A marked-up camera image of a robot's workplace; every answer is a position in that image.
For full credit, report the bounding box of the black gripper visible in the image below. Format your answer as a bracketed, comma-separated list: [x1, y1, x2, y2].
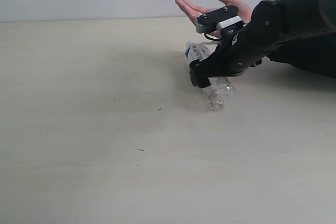
[189, 23, 278, 88]

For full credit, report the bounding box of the clear blue label bottle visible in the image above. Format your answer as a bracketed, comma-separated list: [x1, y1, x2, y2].
[185, 41, 236, 110]

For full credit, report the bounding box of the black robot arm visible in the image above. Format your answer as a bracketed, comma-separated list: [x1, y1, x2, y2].
[190, 0, 335, 88]

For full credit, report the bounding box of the bare open human hand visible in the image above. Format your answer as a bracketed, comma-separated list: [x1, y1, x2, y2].
[175, 0, 252, 41]

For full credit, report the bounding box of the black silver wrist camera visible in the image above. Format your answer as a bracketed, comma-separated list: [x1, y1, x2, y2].
[195, 5, 245, 38]

